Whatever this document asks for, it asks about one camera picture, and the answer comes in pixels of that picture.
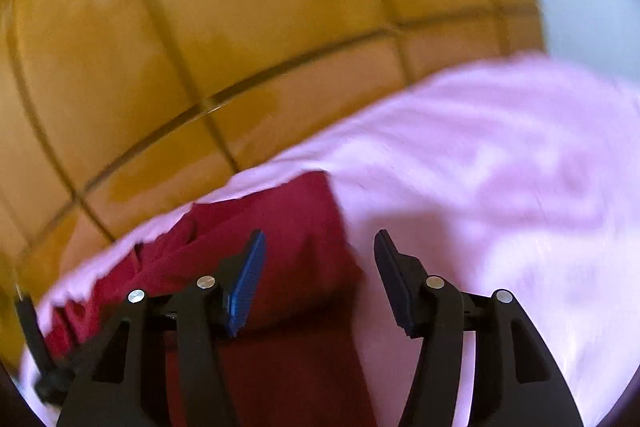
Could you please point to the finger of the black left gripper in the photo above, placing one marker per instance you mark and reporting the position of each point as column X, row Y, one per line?
column 55, row 378

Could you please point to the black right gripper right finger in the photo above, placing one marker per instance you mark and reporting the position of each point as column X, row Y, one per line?
column 516, row 380

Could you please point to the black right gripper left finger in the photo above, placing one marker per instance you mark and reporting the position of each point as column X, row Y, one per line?
column 156, row 362

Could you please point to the dark red garment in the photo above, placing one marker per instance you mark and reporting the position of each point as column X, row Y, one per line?
column 294, row 363

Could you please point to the pink quilted bedspread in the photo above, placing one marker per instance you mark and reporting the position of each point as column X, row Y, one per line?
column 519, row 174

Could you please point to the wooden panelled wardrobe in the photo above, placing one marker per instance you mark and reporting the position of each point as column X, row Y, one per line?
column 113, row 111

